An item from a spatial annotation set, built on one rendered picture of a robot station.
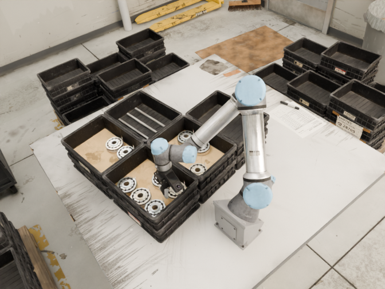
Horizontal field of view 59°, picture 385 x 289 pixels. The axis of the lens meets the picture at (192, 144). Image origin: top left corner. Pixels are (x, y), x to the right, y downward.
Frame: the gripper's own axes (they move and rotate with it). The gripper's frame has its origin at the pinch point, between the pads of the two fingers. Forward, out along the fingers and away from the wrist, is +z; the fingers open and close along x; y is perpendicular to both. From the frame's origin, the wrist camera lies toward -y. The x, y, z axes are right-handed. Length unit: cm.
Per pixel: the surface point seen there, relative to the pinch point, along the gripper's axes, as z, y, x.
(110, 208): 14.9, 25.8, 24.9
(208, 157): 2.0, 7.1, -30.9
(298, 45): 42, 83, -216
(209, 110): 2, 36, -58
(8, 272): 47, 53, 87
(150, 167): 1.9, 23.8, -3.5
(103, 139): 2, 62, 5
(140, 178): 1.9, 21.4, 4.9
